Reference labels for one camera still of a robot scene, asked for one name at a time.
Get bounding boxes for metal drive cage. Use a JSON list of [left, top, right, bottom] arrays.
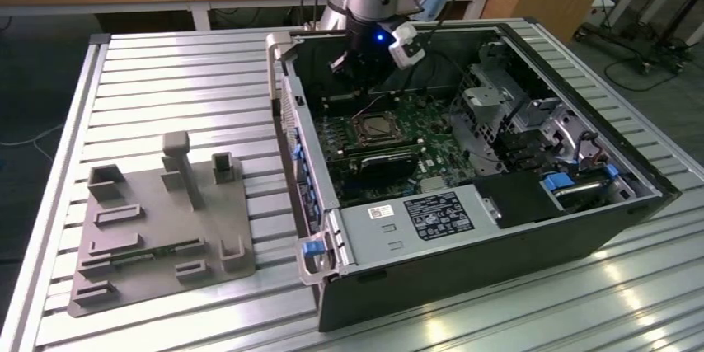
[[448, 38, 563, 176]]

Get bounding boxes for black plastic duct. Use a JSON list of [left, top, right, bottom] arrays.
[[474, 171, 570, 230]]

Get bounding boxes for green RAM stick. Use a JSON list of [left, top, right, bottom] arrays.
[[112, 246, 180, 265]]

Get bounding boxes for CPU socket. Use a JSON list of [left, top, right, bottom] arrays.
[[351, 112, 412, 148]]

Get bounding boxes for silver CPU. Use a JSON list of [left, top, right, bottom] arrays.
[[364, 116, 396, 135]]

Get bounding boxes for green motherboard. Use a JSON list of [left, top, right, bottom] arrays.
[[307, 90, 480, 209]]

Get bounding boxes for grey parts rack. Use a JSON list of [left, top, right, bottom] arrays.
[[66, 131, 259, 319]]

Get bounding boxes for silver power supply unit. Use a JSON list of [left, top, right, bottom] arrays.
[[336, 185, 506, 269]]

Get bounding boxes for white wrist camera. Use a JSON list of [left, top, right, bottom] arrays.
[[387, 24, 428, 69]]

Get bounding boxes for metal socket cover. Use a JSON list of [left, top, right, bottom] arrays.
[[351, 111, 412, 146]]

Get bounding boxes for blue disk carrier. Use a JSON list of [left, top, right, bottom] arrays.
[[540, 173, 576, 197]]

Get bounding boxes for wheeled equipment stand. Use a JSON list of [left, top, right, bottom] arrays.
[[571, 0, 704, 77]]

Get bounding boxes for coloured wire bundle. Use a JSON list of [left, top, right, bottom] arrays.
[[571, 131, 607, 171]]

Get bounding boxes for black open PC case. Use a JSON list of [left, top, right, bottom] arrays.
[[264, 17, 684, 335]]

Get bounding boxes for black graphics card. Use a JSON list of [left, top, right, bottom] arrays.
[[343, 150, 423, 200]]

